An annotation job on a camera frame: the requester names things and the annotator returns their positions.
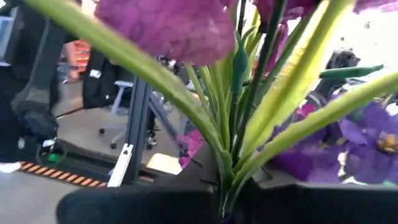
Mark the red storage rack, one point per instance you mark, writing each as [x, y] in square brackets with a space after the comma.
[81, 56]

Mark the orange black hazard strip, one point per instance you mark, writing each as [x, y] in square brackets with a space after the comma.
[62, 175]

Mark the black aluminium table frame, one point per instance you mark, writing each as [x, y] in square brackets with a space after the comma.
[138, 124]

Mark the purple artificial flower bunch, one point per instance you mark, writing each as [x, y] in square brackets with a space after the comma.
[367, 140]

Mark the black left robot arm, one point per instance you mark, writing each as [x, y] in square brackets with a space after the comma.
[340, 60]

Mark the silver metal bracket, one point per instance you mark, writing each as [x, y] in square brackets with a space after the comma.
[121, 165]

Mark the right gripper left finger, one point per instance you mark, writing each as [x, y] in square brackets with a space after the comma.
[140, 205]

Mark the grey office chair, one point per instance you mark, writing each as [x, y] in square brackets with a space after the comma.
[121, 85]

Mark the magenta artificial flower bunch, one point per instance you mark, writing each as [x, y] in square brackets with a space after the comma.
[174, 28]
[192, 146]

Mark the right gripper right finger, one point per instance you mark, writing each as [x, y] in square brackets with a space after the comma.
[311, 205]

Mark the person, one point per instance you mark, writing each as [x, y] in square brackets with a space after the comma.
[37, 77]

